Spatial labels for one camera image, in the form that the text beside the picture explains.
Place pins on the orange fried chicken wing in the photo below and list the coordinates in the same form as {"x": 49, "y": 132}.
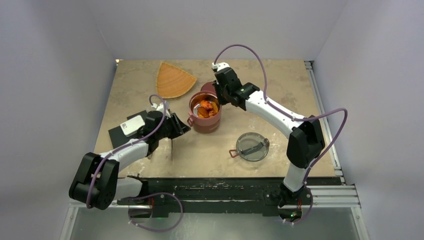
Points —
{"x": 207, "y": 109}

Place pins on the black network switch box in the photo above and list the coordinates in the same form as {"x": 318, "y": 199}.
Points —
{"x": 117, "y": 135}

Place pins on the white small device box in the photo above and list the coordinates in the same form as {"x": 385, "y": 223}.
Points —
{"x": 132, "y": 125}

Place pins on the dark red round lid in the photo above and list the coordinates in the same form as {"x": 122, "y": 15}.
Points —
{"x": 208, "y": 87}

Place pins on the glass lid with red clasp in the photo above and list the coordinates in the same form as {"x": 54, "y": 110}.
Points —
{"x": 251, "y": 147}

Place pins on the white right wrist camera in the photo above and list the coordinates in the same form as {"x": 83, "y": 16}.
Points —
{"x": 219, "y": 66}

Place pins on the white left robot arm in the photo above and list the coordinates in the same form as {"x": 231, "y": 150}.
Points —
{"x": 97, "y": 183}

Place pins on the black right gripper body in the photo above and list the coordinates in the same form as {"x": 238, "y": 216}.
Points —
{"x": 222, "y": 93}

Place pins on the steel food tongs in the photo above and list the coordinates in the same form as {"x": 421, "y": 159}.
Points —
{"x": 164, "y": 151}

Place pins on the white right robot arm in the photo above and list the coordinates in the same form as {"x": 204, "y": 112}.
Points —
{"x": 305, "y": 137}

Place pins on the dark red steel lunch pot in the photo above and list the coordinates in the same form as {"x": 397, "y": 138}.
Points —
{"x": 206, "y": 129}

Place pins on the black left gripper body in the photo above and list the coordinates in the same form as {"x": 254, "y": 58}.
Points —
{"x": 168, "y": 129}

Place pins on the woven bamboo basket tray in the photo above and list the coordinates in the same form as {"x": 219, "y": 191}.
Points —
{"x": 173, "y": 82}

